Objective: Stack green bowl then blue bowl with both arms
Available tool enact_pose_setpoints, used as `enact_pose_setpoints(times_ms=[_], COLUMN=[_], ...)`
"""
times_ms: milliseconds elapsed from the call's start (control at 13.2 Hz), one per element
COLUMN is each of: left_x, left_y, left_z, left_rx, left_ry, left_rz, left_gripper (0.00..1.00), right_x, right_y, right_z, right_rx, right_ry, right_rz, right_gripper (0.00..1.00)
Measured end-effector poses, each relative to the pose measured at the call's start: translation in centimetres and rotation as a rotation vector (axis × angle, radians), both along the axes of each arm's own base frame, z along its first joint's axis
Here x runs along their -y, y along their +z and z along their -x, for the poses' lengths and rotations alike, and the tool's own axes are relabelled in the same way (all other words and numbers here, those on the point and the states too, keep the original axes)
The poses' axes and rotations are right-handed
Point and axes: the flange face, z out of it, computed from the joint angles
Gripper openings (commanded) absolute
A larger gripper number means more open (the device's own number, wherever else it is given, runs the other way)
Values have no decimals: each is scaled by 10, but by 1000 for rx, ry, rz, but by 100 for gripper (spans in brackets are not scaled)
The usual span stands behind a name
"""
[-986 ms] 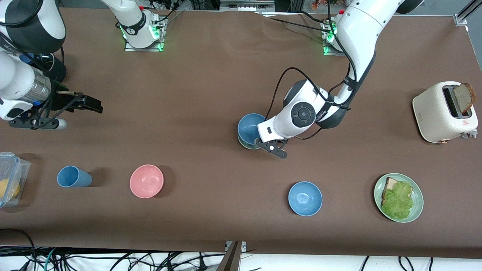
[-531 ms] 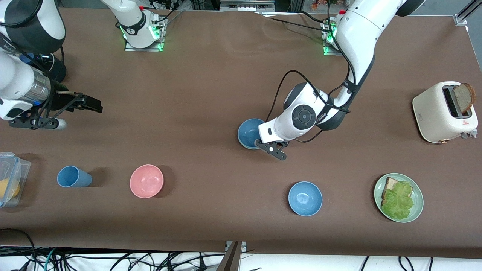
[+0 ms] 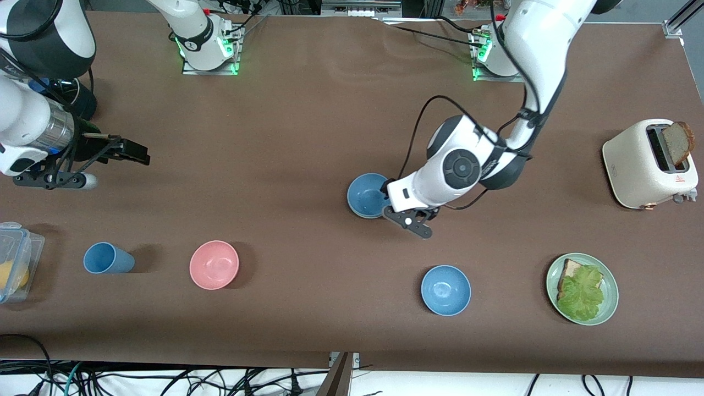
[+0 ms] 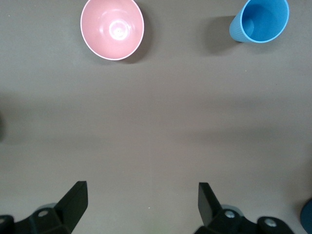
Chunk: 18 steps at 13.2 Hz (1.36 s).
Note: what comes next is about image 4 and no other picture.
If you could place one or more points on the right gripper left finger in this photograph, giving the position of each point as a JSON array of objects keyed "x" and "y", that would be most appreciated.
[{"x": 70, "y": 207}]

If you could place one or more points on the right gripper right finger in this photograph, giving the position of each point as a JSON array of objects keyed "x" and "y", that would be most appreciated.
[{"x": 209, "y": 207}]

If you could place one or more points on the pink bowl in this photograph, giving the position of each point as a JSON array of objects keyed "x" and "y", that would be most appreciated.
[{"x": 112, "y": 29}]

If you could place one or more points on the dark blue round object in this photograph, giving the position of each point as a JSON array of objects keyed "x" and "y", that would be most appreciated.
[{"x": 307, "y": 215}]

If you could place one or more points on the blue ribbed cup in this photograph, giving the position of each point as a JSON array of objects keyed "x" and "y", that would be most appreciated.
[{"x": 263, "y": 22}]

